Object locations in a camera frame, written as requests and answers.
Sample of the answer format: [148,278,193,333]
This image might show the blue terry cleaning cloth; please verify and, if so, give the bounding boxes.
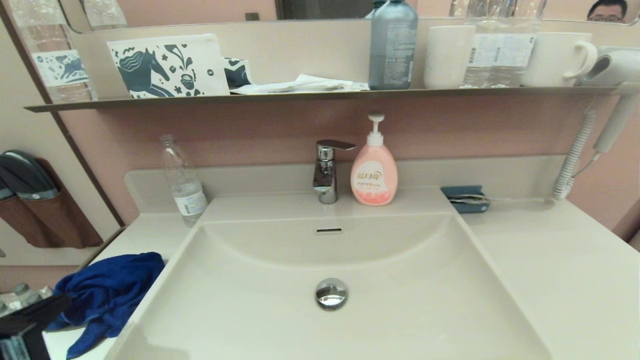
[47,252,166,360]

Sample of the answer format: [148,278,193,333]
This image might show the chrome faucet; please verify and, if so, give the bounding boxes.
[312,139,357,205]

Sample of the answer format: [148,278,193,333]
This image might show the white ceramic sink basin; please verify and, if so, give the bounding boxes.
[107,190,553,360]

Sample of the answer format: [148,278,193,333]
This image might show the small bottle grey cap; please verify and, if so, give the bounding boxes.
[10,282,32,303]
[25,289,52,307]

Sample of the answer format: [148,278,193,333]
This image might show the slim clear plastic water bottle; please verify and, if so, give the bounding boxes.
[159,134,209,228]

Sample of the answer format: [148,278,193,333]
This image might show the clear bottle horse print label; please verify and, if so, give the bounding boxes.
[7,0,98,103]

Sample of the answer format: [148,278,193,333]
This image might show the large horse print pouch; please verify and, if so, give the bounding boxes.
[106,33,231,99]

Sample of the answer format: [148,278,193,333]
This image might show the chrome drain stopper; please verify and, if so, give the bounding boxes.
[315,277,349,311]

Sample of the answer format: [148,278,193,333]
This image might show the small horse print pouch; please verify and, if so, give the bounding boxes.
[223,56,255,90]

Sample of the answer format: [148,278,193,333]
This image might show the white paper packets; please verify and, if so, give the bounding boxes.
[230,73,371,95]

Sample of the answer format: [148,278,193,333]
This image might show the pink soap pump bottle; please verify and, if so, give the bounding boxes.
[350,113,399,207]

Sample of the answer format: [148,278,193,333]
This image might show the blue plastic holder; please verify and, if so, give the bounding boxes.
[440,185,491,214]

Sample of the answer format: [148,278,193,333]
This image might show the grey plastic bottle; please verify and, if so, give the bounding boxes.
[368,0,420,91]

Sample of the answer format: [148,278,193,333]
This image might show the silver metal clip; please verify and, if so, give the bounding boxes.
[448,194,491,205]

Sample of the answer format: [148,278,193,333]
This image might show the white hair dryer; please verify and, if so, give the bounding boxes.
[580,45,640,155]

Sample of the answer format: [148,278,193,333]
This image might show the brown wall pouch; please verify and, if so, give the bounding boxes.
[0,157,104,249]

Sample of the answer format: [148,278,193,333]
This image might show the wall mirror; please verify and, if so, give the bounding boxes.
[57,0,640,34]

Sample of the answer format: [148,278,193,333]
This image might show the metal wall shelf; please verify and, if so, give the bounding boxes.
[23,85,640,113]

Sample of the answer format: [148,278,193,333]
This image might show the white handleless cup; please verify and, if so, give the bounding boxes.
[423,24,477,90]

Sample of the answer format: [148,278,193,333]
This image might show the white coiled dryer cord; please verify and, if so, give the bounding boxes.
[551,107,598,202]

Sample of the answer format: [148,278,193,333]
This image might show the white mug with handle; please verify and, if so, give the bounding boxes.
[520,32,599,88]

